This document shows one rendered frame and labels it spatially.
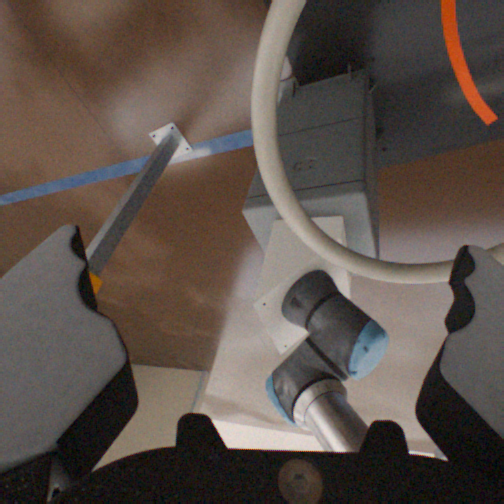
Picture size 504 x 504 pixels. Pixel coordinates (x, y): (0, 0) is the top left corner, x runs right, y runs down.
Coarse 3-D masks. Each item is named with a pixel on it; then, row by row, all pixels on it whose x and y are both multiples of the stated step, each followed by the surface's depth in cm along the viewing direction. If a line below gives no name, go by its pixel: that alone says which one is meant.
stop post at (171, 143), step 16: (160, 128) 193; (176, 128) 190; (160, 144) 192; (176, 144) 197; (160, 160) 183; (144, 176) 171; (128, 192) 166; (144, 192) 170; (128, 208) 159; (112, 224) 150; (128, 224) 158; (96, 240) 146; (112, 240) 149; (96, 256) 141; (96, 272) 139; (96, 288) 136
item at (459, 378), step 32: (480, 256) 10; (480, 288) 9; (448, 320) 9; (480, 320) 8; (448, 352) 7; (480, 352) 7; (448, 384) 6; (480, 384) 6; (416, 416) 7; (448, 416) 6; (480, 416) 6; (448, 448) 6; (480, 448) 6
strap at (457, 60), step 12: (444, 0) 119; (444, 12) 122; (444, 24) 125; (444, 36) 128; (456, 36) 127; (456, 48) 130; (456, 60) 133; (456, 72) 136; (468, 72) 135; (468, 84) 139; (468, 96) 142; (480, 108) 145; (492, 120) 147
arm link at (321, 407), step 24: (288, 360) 88; (312, 360) 84; (288, 384) 83; (312, 384) 78; (336, 384) 80; (288, 408) 82; (312, 408) 76; (336, 408) 73; (312, 432) 75; (336, 432) 68; (360, 432) 67
